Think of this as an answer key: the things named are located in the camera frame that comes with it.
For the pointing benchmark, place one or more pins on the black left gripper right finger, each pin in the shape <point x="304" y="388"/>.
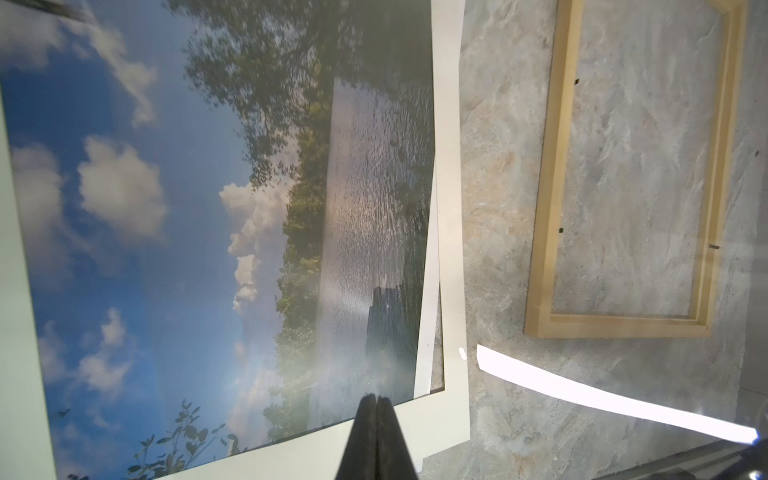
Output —
<point x="393" y="460"/>

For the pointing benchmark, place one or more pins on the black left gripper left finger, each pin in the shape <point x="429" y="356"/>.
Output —
<point x="359" y="458"/>

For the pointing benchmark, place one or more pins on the clear acrylic sheet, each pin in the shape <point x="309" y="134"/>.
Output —
<point x="575" y="408"/>

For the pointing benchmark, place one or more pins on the landscape photo print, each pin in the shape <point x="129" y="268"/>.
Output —
<point x="224" y="214"/>

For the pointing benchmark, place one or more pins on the light wooden picture frame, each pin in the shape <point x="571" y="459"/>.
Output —
<point x="540" y="319"/>

